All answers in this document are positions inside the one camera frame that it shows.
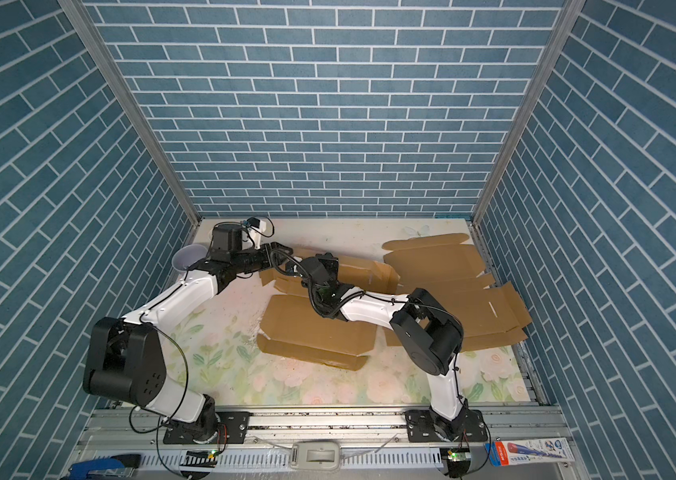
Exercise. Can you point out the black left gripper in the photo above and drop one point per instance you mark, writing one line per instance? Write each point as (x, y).
(272, 254)

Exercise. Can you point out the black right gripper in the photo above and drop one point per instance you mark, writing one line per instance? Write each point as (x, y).
(330, 262)

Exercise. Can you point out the brown cardboard box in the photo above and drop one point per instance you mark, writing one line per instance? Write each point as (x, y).
(454, 273)
(290, 327)

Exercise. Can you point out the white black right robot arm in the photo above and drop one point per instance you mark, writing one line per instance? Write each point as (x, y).
(430, 335)

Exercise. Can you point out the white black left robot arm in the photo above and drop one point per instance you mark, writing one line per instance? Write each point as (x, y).
(125, 359)

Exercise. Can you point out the white red blue tube box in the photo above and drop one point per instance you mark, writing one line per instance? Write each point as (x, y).
(526, 452)

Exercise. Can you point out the lavender ceramic bowl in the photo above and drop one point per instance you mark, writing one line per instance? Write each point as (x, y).
(187, 256)

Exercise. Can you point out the blue black tool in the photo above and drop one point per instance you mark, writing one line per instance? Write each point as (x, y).
(121, 466)

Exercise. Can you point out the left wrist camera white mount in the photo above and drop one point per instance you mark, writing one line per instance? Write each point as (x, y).
(258, 229)

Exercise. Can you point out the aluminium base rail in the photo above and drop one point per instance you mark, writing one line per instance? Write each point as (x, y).
(384, 439)

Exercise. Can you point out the aluminium corner post left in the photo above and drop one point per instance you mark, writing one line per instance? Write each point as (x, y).
(84, 27)

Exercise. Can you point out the aluminium corner post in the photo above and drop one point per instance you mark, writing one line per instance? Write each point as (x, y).
(84, 27)
(550, 55)

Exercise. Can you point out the aluminium corner post right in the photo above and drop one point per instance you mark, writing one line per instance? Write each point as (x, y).
(550, 55)

